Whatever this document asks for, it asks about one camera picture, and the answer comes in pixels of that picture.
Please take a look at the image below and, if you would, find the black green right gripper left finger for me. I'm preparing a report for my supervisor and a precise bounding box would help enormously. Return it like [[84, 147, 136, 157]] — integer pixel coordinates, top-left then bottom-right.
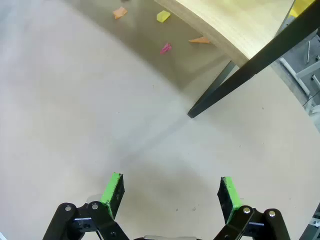
[[42, 172, 131, 240]]

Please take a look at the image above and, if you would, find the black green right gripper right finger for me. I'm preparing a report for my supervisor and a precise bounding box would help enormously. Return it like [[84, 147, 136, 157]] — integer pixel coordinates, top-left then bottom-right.
[[212, 176, 292, 240]]

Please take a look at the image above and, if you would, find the white table with rounded corners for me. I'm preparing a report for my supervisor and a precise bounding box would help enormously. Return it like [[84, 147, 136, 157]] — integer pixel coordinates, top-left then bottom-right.
[[279, 32, 320, 116]]

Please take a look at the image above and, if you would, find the pink paper scrap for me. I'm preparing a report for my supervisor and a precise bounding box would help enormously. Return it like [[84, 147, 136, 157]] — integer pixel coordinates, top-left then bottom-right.
[[159, 42, 173, 55]]

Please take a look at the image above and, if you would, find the orange triangular paper scrap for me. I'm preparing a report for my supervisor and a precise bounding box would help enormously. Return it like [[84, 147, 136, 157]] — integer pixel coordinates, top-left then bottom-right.
[[188, 36, 212, 45]]

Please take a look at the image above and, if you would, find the yellow paper scrap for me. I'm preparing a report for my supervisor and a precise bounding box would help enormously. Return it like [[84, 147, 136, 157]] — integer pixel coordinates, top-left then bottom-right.
[[156, 9, 172, 23]]

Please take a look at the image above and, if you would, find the two-tier wood shelf black frame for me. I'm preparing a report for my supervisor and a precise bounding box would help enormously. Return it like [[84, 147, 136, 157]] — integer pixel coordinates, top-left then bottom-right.
[[153, 0, 320, 120]]

